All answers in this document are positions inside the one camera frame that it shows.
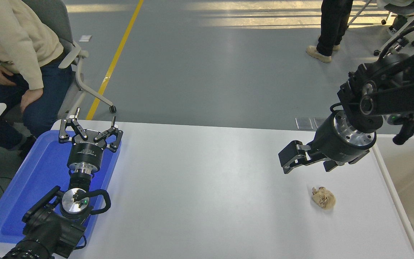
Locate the seated person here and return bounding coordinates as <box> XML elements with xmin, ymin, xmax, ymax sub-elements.
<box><xmin>0</xmin><ymin>0</ymin><xmax>74</xmax><ymax>150</ymax></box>

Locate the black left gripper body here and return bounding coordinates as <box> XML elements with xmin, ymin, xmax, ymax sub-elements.
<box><xmin>67</xmin><ymin>129</ymin><xmax>107</xmax><ymax>168</ymax></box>

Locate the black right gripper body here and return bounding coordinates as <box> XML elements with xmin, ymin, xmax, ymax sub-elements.
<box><xmin>308</xmin><ymin>116</ymin><xmax>372</xmax><ymax>165</ymax></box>

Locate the grey office chair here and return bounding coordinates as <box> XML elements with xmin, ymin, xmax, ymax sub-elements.
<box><xmin>4</xmin><ymin>0</ymin><xmax>117</xmax><ymax>124</ymax></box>

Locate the blue plastic tray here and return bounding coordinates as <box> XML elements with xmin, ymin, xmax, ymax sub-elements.
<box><xmin>0</xmin><ymin>129</ymin><xmax>122</xmax><ymax>249</ymax></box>

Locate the standing person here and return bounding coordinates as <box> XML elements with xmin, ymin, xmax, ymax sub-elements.
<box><xmin>306</xmin><ymin>0</ymin><xmax>354</xmax><ymax>64</ymax></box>

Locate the tan paper ball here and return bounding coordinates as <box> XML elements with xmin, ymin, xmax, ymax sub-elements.
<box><xmin>311</xmin><ymin>186</ymin><xmax>336</xmax><ymax>210</ymax></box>

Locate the person on wheeled chair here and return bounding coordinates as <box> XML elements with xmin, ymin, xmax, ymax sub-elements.
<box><xmin>377</xmin><ymin>0</ymin><xmax>414</xmax><ymax>36</ymax></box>

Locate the seated person's left hand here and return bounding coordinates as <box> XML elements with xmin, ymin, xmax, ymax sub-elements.
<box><xmin>20</xmin><ymin>88</ymin><xmax>44</xmax><ymax>113</ymax></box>

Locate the white-framed wheeled chair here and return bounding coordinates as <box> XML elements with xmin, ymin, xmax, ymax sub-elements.
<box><xmin>347</xmin><ymin>0</ymin><xmax>414</xmax><ymax>56</ymax></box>

